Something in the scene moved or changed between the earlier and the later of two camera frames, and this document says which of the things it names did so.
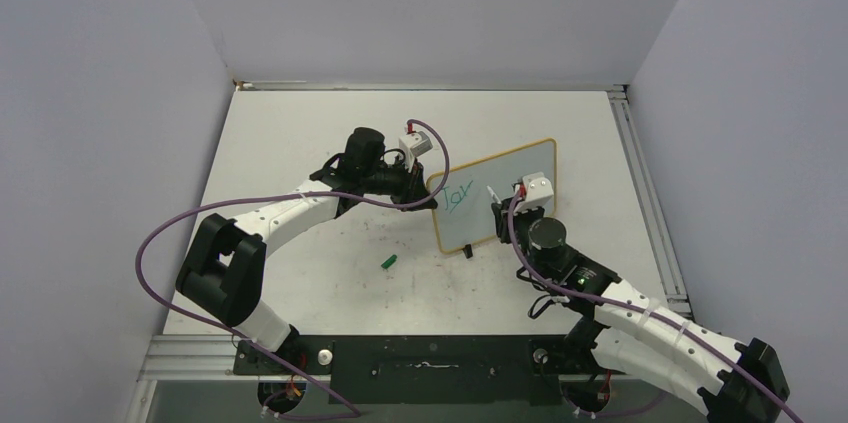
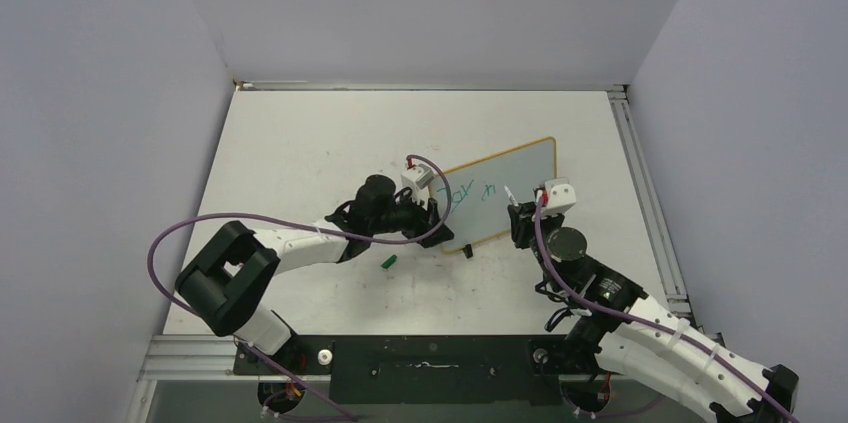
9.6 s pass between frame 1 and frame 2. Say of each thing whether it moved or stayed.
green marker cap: stayed
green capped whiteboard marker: moved
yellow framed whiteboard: stayed
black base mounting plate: stayed
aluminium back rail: stayed
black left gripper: moved
